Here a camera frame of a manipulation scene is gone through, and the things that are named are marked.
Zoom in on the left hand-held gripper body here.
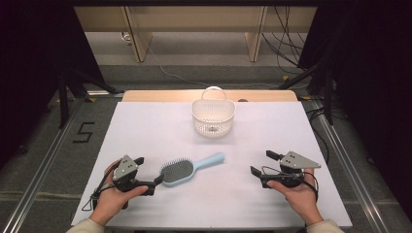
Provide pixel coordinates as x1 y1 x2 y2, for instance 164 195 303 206
111 154 156 197

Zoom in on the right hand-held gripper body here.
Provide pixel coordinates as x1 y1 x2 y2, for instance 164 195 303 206
259 150 323 189

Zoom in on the light blue hairbrush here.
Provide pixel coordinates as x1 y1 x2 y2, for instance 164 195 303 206
159 151 226 188

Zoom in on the white plastic basket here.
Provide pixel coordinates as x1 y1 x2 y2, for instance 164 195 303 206
190 85 237 140

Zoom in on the person's left hand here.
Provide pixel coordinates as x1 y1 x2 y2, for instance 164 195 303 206
88 159 150 226

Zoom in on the person's right hand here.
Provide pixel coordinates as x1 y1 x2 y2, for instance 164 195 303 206
266 168 325 227

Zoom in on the white table cover sheet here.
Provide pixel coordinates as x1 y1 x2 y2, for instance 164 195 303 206
71 101 354 228

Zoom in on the wooden table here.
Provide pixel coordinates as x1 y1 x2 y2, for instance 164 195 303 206
121 89 299 103

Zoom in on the black stand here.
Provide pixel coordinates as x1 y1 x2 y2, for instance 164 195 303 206
57 69 126 130
277 62 335 126

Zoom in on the black curtain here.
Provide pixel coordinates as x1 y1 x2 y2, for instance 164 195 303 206
296 0 412 216
0 0 107 170

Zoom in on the beige wooden furniture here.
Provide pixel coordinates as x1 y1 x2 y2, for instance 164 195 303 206
74 6 318 63

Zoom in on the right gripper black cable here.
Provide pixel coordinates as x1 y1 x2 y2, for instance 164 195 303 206
261 165 321 204

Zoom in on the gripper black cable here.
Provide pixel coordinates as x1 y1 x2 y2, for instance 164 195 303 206
261 165 321 204
81 165 117 213

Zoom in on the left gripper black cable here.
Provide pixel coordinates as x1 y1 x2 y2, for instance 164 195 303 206
81 165 117 213

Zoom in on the metal floor rail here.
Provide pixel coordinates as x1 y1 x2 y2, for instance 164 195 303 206
0 96 86 233
310 99 391 233

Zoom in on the white floor cable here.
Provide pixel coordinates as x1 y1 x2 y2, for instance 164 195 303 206
142 32 313 90

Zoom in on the bundle of black cables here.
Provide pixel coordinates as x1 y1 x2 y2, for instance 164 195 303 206
260 6 309 71

